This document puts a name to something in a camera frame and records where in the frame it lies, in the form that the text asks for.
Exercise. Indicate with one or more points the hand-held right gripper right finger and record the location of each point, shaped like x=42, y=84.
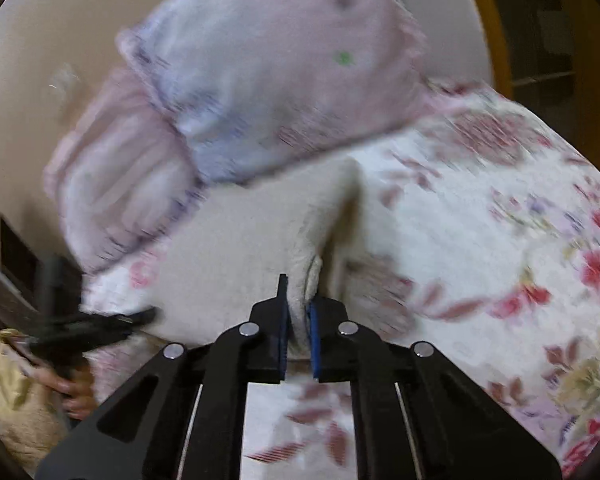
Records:
x=314, y=342

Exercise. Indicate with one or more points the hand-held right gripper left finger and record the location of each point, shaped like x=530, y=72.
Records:
x=283, y=332

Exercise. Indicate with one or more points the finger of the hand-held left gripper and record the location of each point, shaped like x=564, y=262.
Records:
x=142, y=317

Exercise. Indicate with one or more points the person's left forearm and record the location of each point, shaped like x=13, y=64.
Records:
x=15, y=410

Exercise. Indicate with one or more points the person's left hand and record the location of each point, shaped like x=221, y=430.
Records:
x=77, y=397

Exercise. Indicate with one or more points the pink floral pillow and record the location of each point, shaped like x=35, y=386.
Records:
x=120, y=170
x=280, y=85

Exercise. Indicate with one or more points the white floral bed sheet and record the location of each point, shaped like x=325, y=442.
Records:
x=480, y=235

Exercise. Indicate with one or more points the pink floral pillow upper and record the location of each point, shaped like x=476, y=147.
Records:
x=280, y=85

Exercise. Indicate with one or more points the wooden bed frame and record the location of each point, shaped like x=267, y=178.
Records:
x=495, y=35

